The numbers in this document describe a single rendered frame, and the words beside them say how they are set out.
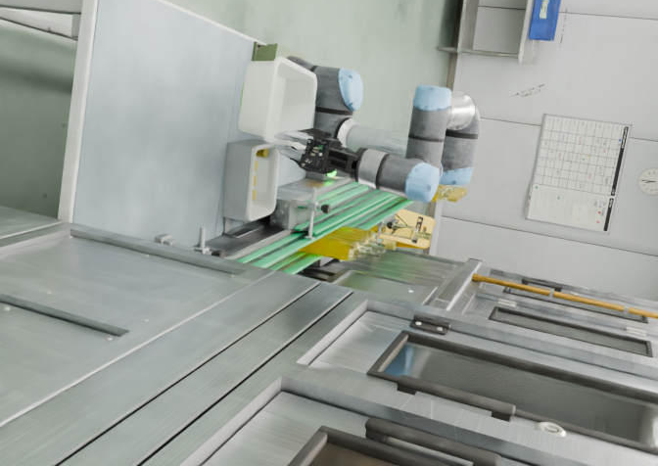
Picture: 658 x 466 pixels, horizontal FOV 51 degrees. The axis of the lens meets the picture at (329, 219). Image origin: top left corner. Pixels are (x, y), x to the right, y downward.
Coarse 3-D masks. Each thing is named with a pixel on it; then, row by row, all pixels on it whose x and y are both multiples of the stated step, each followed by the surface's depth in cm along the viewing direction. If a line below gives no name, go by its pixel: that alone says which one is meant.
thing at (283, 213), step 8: (280, 200) 218; (288, 200) 217; (280, 208) 218; (288, 208) 217; (272, 216) 220; (280, 216) 218; (288, 216) 218; (272, 224) 220; (280, 224) 219; (288, 224) 218
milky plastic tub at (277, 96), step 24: (264, 72) 138; (288, 72) 150; (312, 72) 154; (264, 96) 138; (288, 96) 158; (312, 96) 157; (240, 120) 141; (264, 120) 137; (288, 120) 158; (288, 144) 148
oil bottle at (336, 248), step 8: (320, 240) 224; (328, 240) 223; (336, 240) 224; (344, 240) 225; (304, 248) 226; (312, 248) 225; (320, 248) 224; (328, 248) 223; (336, 248) 222; (344, 248) 221; (352, 248) 220; (336, 256) 223; (344, 256) 222; (352, 256) 221
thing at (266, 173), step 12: (264, 144) 203; (252, 156) 197; (276, 156) 212; (252, 168) 198; (264, 168) 214; (276, 168) 213; (252, 180) 198; (264, 180) 215; (276, 180) 214; (252, 192) 200; (264, 192) 215; (276, 192) 215; (252, 204) 217; (264, 204) 216; (252, 216) 204
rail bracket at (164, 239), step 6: (204, 228) 155; (162, 234) 161; (168, 234) 161; (204, 234) 155; (156, 240) 158; (162, 240) 158; (168, 240) 159; (174, 240) 160; (204, 240) 156; (174, 246) 158; (180, 246) 158; (186, 246) 158; (198, 246) 157; (204, 246) 156; (198, 252) 155; (204, 252) 155; (210, 252) 155; (216, 252) 154; (222, 252) 155
